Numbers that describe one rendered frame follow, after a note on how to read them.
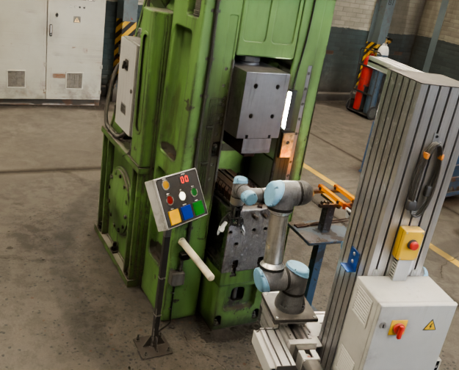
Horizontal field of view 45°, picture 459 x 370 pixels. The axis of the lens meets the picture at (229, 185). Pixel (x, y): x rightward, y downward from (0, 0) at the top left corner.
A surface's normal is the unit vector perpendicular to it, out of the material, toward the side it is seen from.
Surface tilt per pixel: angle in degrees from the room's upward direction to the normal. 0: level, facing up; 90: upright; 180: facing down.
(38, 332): 0
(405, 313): 90
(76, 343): 0
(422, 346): 91
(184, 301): 90
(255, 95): 90
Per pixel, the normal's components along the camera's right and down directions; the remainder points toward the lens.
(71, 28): 0.48, 0.39
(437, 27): -0.87, 0.06
